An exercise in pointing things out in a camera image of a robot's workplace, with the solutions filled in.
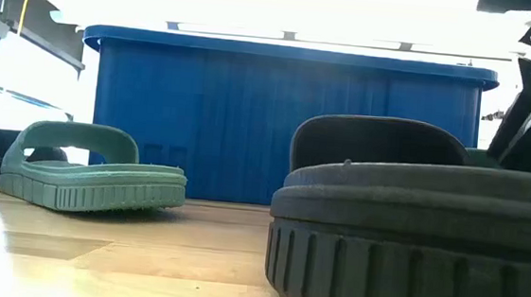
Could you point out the green slide sandal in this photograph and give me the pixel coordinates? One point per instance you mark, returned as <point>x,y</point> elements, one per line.
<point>101,188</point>

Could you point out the blue plastic bin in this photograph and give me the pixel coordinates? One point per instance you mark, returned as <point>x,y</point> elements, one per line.
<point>230,117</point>

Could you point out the dark metal rack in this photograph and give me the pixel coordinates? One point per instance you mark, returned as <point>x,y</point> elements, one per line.
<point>47,27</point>

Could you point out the horizontal window rail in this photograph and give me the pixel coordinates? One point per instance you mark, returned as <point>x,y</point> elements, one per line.
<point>340,40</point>

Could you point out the thin dark shelf rail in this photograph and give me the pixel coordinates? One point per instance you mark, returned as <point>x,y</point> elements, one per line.
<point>27,99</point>

